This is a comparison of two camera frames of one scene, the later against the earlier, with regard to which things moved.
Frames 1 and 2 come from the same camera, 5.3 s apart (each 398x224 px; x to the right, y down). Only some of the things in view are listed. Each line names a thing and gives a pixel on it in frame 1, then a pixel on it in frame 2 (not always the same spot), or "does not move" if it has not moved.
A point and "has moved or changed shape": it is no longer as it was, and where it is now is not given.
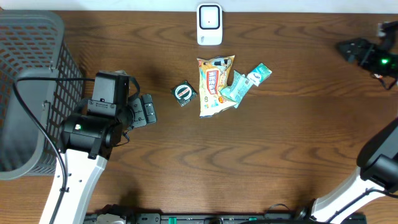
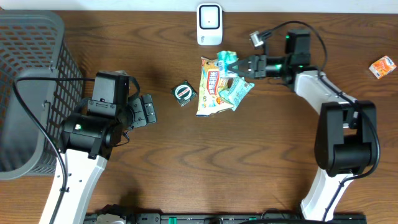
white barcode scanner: x=209 y=24 does not move
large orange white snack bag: x=213 y=72 does not move
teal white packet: x=260 y=73 has moved or changed shape
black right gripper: x=358 y=47 to x=255 y=67
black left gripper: x=142 y=106 does not move
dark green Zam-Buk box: x=184 y=93 does not move
